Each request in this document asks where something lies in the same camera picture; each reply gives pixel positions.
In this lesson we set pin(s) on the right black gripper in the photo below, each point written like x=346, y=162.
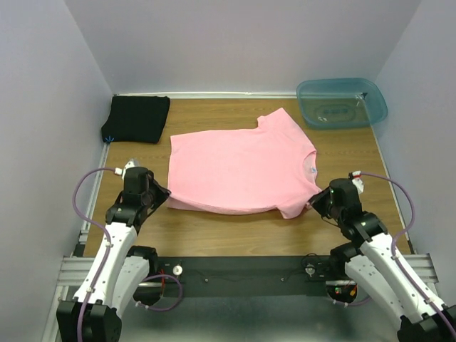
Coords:
x=321, y=200

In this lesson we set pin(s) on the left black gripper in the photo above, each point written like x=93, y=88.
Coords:
x=157, y=192

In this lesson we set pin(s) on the pink t-shirt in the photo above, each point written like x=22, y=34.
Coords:
x=244, y=171

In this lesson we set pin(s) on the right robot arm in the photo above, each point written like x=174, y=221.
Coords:
x=372, y=260

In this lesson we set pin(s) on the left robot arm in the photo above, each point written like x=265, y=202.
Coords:
x=94, y=313

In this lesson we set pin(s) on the folded black t-shirt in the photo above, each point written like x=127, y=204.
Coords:
x=138, y=119

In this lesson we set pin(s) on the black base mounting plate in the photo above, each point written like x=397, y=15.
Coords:
x=214, y=276

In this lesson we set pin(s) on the blue translucent plastic bin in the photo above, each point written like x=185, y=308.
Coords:
x=341, y=103

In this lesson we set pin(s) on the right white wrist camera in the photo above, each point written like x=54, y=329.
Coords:
x=357, y=181

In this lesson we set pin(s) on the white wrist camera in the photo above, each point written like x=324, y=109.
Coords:
x=122, y=171
x=357, y=181

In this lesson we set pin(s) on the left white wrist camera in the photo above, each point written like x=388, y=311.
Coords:
x=122, y=171

